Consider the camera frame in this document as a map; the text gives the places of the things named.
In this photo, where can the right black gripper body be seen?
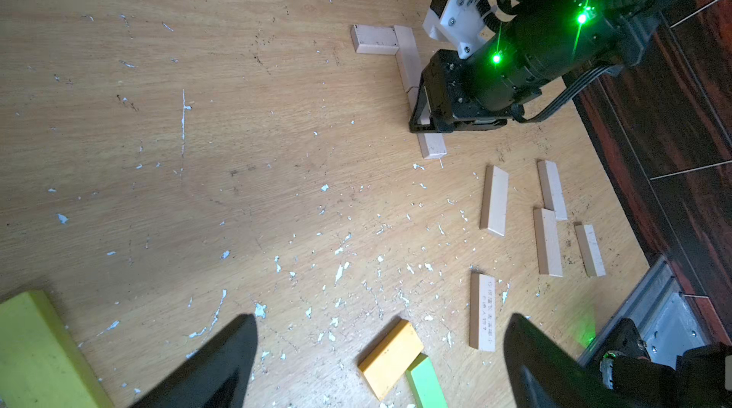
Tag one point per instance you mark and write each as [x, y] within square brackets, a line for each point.
[481, 93]

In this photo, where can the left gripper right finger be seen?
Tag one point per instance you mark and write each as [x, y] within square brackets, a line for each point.
[541, 374]

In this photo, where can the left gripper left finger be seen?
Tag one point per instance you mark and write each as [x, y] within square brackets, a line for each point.
[216, 376]

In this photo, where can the natural wood block neck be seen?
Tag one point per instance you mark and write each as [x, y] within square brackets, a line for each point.
[432, 144]
[408, 58]

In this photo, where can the natural wood block neck top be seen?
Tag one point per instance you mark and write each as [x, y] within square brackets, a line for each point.
[408, 58]

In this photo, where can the short natural wood block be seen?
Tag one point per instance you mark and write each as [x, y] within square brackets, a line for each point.
[371, 40]

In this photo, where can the natural wood block diagonal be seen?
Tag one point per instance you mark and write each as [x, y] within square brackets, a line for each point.
[494, 203]

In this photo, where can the natural wood block body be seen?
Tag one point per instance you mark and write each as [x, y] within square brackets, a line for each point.
[548, 245]

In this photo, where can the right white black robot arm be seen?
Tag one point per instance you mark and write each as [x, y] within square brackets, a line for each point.
[503, 52]

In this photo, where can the natural wood block printed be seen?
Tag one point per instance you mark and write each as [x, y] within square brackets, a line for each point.
[482, 325]

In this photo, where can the light green block centre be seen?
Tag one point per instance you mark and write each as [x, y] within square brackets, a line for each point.
[423, 381]

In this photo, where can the short yellow block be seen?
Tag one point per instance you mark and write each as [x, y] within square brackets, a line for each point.
[383, 367]

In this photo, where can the yellow block upper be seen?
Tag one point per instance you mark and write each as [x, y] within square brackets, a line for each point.
[41, 365]

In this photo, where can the aluminium front rail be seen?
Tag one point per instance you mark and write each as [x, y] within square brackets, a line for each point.
[668, 320]

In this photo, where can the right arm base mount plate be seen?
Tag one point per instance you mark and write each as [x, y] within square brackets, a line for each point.
[701, 377]

